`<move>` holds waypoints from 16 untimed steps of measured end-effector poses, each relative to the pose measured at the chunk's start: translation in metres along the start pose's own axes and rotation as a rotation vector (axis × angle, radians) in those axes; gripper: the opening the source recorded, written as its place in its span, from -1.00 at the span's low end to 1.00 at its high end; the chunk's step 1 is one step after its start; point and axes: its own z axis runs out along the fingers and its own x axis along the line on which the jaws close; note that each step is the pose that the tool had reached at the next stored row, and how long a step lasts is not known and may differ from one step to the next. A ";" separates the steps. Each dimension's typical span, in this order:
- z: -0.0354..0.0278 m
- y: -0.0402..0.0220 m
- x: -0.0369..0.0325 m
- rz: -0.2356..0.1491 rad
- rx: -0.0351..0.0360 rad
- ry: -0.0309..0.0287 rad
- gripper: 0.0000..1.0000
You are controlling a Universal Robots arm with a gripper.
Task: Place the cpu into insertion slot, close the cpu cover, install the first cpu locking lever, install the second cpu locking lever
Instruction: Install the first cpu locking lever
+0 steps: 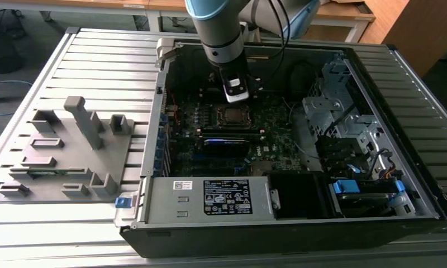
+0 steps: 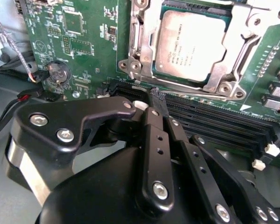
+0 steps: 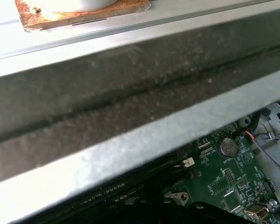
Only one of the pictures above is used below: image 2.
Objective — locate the silver-topped CPU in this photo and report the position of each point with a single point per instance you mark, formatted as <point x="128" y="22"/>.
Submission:
<point x="189" y="46"/>

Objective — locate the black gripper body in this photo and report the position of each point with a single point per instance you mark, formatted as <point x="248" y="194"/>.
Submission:
<point x="95" y="200"/>

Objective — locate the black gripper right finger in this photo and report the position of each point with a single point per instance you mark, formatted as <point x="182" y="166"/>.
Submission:
<point x="200" y="168"/>

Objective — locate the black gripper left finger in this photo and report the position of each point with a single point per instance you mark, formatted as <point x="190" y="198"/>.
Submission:
<point x="49" y="137"/>

